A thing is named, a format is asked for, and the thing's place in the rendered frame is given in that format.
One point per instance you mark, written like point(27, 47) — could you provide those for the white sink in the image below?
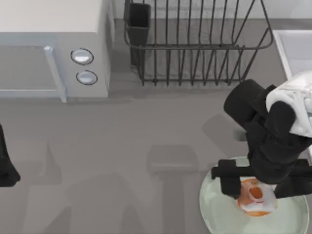
point(296, 48)

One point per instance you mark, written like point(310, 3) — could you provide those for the black cutlery holder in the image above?
point(138, 19)

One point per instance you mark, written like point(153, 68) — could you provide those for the pale green plate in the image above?
point(219, 209)

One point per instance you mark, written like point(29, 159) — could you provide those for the orange and white cup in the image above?
point(256, 202)

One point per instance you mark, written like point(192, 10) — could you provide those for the microwave glass door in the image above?
point(24, 68)

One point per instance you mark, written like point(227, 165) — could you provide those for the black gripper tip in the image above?
point(7, 168)

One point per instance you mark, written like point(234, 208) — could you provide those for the pale microwave oven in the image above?
point(102, 48)

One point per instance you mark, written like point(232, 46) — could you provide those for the small round microwave knob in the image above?
point(86, 77)

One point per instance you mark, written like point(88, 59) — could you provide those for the large round microwave knob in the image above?
point(82, 56)

